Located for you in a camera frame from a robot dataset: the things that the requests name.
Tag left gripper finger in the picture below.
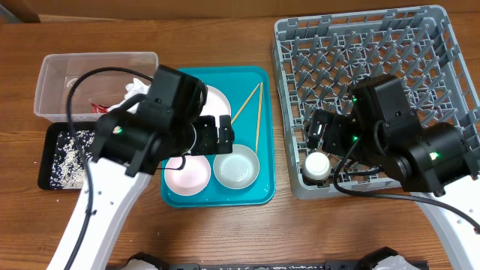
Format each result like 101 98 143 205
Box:
218 115 235 144
197 115 217 143

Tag white cup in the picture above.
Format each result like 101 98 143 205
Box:
302 151 332 181

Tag pink bowl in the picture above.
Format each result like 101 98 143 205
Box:
163 155 211 197

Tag white napkin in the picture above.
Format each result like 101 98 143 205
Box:
107 78 150 112

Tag red sauce packet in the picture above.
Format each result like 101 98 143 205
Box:
91 103 109 113

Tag rice grains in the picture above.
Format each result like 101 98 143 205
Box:
49 131 86 190

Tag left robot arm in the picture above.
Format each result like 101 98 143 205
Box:
48 65 235 269

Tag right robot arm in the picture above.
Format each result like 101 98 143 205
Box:
306 74 479 269

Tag grey dishwasher rack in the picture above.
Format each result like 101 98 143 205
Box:
272 5 479 200

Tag large white plate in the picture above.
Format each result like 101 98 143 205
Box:
200 85 231 128

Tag grey bowl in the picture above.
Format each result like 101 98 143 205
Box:
213 144 260 190

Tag teal plastic tray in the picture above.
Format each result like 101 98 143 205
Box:
161 66 276 208

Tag left wooden chopstick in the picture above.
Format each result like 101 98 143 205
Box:
231 82 263 125

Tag wooden chopstick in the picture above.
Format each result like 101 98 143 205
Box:
255 82 263 155
231 82 263 125

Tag right wooden chopstick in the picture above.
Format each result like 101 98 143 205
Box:
255 82 263 155

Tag black tray bin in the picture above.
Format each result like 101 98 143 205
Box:
37 121 95 190

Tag clear plastic bin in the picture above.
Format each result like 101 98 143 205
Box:
33 52 158 122

